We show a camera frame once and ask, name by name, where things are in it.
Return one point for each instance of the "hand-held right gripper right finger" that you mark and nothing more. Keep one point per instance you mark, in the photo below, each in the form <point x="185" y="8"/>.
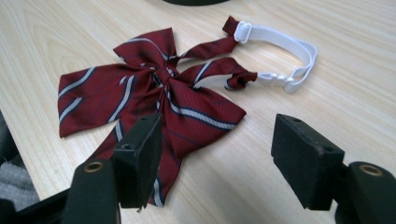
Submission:
<point x="306" y="161"/>

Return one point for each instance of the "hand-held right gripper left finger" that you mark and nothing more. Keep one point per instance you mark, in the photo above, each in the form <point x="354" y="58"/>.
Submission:
<point x="137" y="161"/>

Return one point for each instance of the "grey cloth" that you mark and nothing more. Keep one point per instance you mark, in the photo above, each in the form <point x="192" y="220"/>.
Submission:
<point x="15" y="183"/>

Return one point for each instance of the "dark red striped bow tie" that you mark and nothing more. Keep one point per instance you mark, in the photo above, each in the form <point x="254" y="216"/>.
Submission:
<point x="146" y="93"/>

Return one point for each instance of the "dark round object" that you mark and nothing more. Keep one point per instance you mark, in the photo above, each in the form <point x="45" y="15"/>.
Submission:
<point x="194" y="2"/>

